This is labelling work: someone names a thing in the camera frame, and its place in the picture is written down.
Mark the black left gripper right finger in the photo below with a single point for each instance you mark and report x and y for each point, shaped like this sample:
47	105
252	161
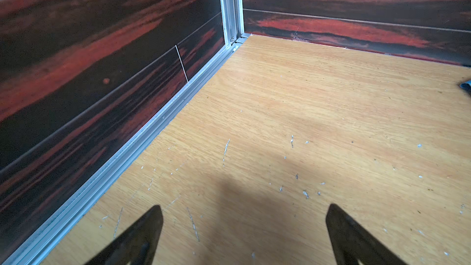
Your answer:
354	245

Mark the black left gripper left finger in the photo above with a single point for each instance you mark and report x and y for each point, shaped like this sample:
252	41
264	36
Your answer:
135	246

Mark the rainbow striped hooded jacket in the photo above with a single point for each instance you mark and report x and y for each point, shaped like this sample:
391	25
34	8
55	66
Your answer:
466	86

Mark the aluminium left floor rail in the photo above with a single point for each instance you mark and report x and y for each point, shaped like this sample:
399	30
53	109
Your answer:
34	250

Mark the aluminium corner post left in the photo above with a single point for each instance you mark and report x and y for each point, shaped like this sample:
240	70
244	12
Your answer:
233	20

